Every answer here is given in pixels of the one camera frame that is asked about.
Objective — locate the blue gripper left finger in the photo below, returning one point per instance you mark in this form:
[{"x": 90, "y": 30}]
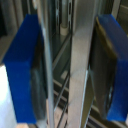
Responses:
[{"x": 21, "y": 66}]

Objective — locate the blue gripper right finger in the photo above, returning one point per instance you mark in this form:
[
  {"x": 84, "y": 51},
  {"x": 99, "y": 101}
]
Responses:
[{"x": 115, "y": 66}]

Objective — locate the black dish rack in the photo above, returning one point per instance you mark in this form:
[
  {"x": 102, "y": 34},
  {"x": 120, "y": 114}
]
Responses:
[{"x": 61, "y": 20}]

